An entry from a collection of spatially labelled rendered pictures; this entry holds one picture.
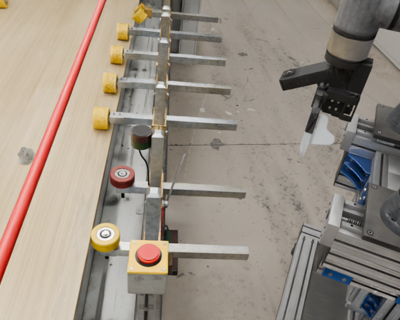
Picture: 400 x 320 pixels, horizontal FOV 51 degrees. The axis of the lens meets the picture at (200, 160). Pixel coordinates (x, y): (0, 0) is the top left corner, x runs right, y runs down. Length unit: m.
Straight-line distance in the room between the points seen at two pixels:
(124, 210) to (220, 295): 0.77
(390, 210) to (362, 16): 0.60
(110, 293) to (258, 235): 1.22
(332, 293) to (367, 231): 0.94
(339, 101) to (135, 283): 0.50
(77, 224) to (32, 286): 0.21
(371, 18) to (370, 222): 0.61
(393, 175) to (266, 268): 1.01
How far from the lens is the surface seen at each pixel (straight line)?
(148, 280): 0.76
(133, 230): 1.58
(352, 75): 0.83
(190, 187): 1.40
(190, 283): 2.19
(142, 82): 1.73
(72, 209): 1.28
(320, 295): 2.05
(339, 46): 0.79
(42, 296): 1.12
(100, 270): 1.48
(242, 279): 2.25
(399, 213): 1.20
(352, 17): 0.77
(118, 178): 1.35
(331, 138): 0.85
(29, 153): 1.47
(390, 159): 1.63
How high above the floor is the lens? 1.84
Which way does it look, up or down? 40 degrees down
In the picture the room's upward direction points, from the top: 8 degrees clockwise
